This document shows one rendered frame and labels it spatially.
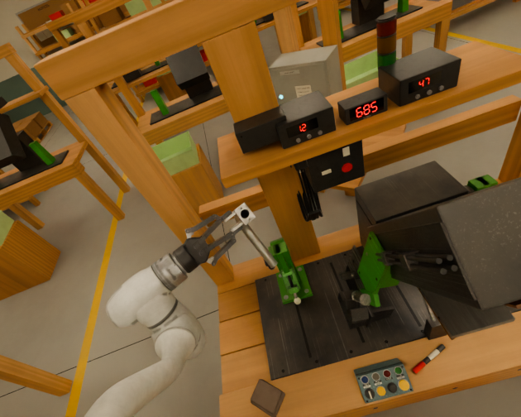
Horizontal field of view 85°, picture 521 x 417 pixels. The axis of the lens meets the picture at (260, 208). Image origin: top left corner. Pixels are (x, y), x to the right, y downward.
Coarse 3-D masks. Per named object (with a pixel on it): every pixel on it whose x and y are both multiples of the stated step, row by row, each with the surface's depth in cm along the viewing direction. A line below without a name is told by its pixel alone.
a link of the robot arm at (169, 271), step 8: (168, 256) 75; (152, 264) 76; (160, 264) 74; (168, 264) 74; (176, 264) 75; (160, 272) 73; (168, 272) 73; (176, 272) 74; (184, 272) 77; (168, 280) 73; (176, 280) 74
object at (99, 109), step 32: (256, 32) 69; (224, 64) 73; (256, 64) 74; (96, 96) 73; (224, 96) 78; (256, 96) 80; (96, 128) 79; (128, 128) 83; (128, 160) 86; (512, 160) 119; (160, 192) 96; (288, 192) 105; (192, 224) 108; (288, 224) 116; (224, 256) 134
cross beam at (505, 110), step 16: (512, 96) 107; (464, 112) 109; (480, 112) 106; (496, 112) 106; (512, 112) 107; (432, 128) 108; (448, 128) 108; (464, 128) 109; (480, 128) 110; (384, 144) 111; (400, 144) 109; (416, 144) 110; (432, 144) 111; (368, 160) 112; (384, 160) 113; (400, 160) 114; (240, 192) 118; (256, 192) 115; (208, 208) 117; (224, 208) 117; (256, 208) 120; (208, 224) 122
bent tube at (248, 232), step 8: (248, 208) 82; (240, 216) 81; (248, 216) 82; (248, 232) 95; (256, 240) 96; (256, 248) 97; (264, 248) 96; (264, 256) 97; (272, 256) 97; (272, 264) 97
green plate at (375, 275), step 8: (368, 240) 87; (376, 240) 83; (368, 248) 88; (376, 248) 83; (368, 256) 89; (376, 256) 83; (360, 264) 96; (368, 264) 90; (376, 264) 84; (360, 272) 97; (368, 272) 91; (376, 272) 85; (384, 272) 81; (368, 280) 91; (376, 280) 86; (384, 280) 86; (392, 280) 87; (368, 288) 92; (376, 288) 86
